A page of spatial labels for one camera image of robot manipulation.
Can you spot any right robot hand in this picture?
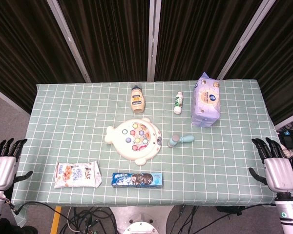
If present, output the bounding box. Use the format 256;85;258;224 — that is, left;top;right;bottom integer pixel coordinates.
248;137;293;192

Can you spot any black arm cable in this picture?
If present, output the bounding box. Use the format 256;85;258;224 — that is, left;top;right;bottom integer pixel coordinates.
216;202;277;216
9;201;71;234

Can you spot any black cable bundle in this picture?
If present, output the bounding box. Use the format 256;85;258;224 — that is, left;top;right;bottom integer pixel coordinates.
58;206;118;234

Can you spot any small white green bottle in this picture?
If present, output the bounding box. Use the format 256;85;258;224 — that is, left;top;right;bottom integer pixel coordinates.
173;91;184;115

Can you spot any green checkered tablecloth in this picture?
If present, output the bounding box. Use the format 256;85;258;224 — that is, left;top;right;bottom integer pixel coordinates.
10;78;293;208

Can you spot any grey metal frame post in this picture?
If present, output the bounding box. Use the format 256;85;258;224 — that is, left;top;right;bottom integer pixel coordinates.
46;0;92;83
146;0;162;82
216;0;276;80

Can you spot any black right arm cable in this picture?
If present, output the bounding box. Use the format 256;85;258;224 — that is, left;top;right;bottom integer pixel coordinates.
216;202;277;216

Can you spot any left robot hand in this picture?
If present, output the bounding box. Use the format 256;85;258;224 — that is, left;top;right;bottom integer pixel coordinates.
0;138;34;191

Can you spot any teal handheld tool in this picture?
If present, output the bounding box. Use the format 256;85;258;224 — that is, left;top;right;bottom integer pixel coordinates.
167;135;194;148

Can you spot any mayonnaise squeeze bottle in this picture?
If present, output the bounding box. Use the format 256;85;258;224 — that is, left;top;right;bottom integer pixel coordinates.
130;84;146;114

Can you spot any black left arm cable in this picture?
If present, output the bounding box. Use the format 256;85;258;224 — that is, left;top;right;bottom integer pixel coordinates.
9;201;71;234

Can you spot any blue cookie box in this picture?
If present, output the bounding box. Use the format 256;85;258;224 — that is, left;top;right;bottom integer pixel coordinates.
111;172;164;188

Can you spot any purple tissue pack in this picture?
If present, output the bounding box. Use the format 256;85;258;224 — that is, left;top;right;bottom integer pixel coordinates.
191;72;221;128

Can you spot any white whack-a-mole toy board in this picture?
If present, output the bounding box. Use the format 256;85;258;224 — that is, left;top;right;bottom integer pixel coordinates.
104;117;163;166

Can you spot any white orange snack bag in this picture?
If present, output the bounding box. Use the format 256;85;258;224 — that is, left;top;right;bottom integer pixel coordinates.
54;160;103;189

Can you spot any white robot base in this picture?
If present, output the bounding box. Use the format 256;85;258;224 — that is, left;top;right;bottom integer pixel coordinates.
108;206;174;234

